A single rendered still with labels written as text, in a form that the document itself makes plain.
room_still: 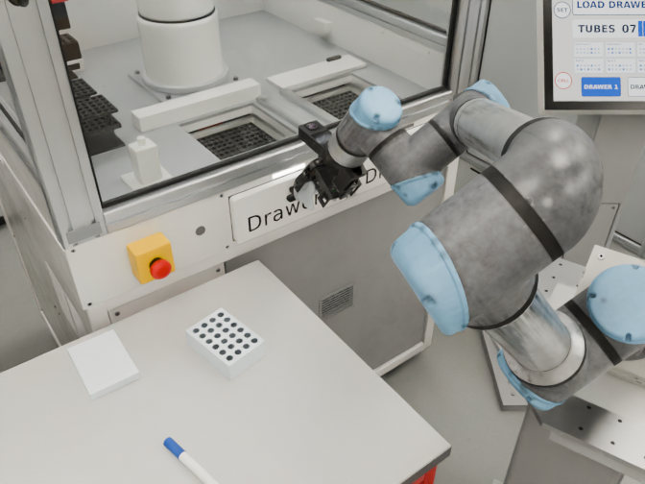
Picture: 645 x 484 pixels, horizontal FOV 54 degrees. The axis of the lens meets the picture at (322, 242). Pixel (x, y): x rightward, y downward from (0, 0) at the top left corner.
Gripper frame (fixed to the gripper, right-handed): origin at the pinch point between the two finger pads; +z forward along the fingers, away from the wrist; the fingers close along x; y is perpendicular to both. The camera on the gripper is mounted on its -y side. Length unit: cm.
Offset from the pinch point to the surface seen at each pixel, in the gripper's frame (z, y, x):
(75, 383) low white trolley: 9, 14, -54
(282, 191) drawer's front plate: 3.4, -2.6, -2.9
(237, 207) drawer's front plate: 3.2, -2.8, -13.7
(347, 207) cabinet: 15.8, 3.1, 16.6
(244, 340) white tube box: -0.6, 22.0, -26.5
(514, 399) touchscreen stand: 59, 70, 61
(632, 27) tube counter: -23, -1, 86
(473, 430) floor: 63, 71, 45
